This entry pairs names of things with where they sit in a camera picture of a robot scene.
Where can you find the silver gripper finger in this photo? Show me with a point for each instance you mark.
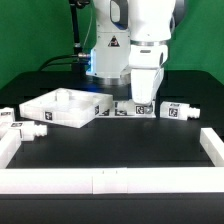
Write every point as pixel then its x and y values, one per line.
pixel 148 109

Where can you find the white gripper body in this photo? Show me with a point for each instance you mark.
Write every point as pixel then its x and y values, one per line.
pixel 146 63

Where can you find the white square table top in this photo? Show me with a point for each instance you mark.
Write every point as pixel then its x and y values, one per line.
pixel 72 108

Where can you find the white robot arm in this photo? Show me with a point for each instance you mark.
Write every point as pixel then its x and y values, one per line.
pixel 132 44

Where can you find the white marker sheet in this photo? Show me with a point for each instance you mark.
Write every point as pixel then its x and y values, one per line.
pixel 110 113

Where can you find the black vertical pole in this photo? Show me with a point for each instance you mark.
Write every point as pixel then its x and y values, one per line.
pixel 76 67

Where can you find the white U-shaped fence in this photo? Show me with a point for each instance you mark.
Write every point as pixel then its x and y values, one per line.
pixel 122 180

